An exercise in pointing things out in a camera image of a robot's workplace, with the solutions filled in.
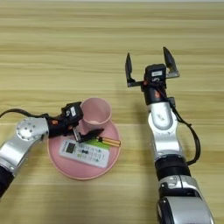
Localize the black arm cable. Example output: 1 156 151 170
0 108 51 120
157 86 202 166

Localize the pink round plate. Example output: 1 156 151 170
46 119 122 181

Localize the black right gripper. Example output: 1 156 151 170
124 46 181 106

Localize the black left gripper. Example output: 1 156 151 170
46 115 105 144

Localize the pink plastic cup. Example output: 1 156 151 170
79 97 113 136

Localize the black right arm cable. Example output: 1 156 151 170
157 86 202 166

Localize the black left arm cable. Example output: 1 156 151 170
0 108 51 120

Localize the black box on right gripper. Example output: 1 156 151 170
144 64 168 85

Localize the white remote control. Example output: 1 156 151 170
59 138 111 169

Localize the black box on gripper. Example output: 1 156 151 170
60 101 84 123
144 64 168 85

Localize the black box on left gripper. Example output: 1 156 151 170
60 101 84 123

